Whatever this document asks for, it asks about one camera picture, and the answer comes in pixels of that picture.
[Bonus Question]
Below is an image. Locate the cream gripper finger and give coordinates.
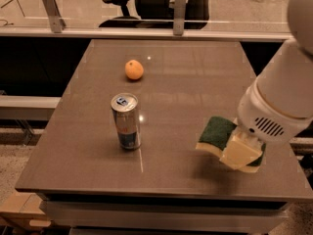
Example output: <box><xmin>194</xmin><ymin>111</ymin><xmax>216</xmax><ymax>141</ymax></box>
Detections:
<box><xmin>220</xmin><ymin>127</ymin><xmax>263</xmax><ymax>170</ymax></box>

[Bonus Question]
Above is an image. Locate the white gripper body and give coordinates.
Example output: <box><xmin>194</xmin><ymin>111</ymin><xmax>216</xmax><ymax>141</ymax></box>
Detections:
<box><xmin>237</xmin><ymin>81</ymin><xmax>312</xmax><ymax>144</ymax></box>

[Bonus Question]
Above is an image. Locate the green and yellow sponge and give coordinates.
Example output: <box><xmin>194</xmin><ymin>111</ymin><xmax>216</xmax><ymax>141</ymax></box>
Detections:
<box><xmin>196</xmin><ymin>117</ymin><xmax>266</xmax><ymax>173</ymax></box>

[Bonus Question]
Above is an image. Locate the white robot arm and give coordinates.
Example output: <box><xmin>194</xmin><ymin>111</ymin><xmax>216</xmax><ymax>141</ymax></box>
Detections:
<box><xmin>220</xmin><ymin>0</ymin><xmax>313</xmax><ymax>169</ymax></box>

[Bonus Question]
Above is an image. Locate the red bull can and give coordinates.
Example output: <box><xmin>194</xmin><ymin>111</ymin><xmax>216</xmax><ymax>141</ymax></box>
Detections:
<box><xmin>111</xmin><ymin>93</ymin><xmax>141</xmax><ymax>150</ymax></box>

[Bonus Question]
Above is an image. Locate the orange fruit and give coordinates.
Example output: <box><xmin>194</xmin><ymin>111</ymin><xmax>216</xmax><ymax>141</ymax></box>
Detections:
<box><xmin>125</xmin><ymin>60</ymin><xmax>144</xmax><ymax>80</ymax></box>

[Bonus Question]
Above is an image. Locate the black office chair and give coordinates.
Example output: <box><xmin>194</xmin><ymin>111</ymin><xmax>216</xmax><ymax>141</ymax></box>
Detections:
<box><xmin>100</xmin><ymin>0</ymin><xmax>209</xmax><ymax>29</ymax></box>

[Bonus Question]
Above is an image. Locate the cardboard box under table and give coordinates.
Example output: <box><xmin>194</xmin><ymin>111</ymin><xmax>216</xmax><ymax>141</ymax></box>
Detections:
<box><xmin>0</xmin><ymin>191</ymin><xmax>53</xmax><ymax>233</ymax></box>

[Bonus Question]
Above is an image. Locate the middle metal bracket post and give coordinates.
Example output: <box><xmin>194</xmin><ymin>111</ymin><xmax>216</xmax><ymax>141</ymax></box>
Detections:
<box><xmin>173</xmin><ymin>0</ymin><xmax>186</xmax><ymax>36</ymax></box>

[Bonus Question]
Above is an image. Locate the metal bracket post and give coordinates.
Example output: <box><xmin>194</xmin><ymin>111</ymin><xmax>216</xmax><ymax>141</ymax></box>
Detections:
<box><xmin>173</xmin><ymin>0</ymin><xmax>186</xmax><ymax>36</ymax></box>
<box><xmin>42</xmin><ymin>0</ymin><xmax>66</xmax><ymax>33</ymax></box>

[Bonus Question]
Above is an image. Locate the left metal bracket post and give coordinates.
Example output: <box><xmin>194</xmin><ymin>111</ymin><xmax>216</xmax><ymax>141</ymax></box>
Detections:
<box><xmin>42</xmin><ymin>0</ymin><xmax>66</xmax><ymax>33</ymax></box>

